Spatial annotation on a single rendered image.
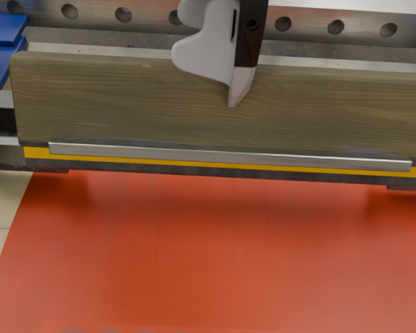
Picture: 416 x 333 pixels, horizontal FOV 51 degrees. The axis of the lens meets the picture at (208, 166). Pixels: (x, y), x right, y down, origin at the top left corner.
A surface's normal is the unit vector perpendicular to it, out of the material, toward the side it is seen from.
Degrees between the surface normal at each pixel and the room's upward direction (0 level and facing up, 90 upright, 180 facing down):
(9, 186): 0
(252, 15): 85
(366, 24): 90
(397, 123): 64
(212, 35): 83
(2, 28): 0
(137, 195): 0
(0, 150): 90
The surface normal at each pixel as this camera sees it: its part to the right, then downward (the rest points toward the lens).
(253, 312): 0.05, -0.65
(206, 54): -0.02, 0.67
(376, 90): 0.00, 0.39
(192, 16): -0.10, 0.80
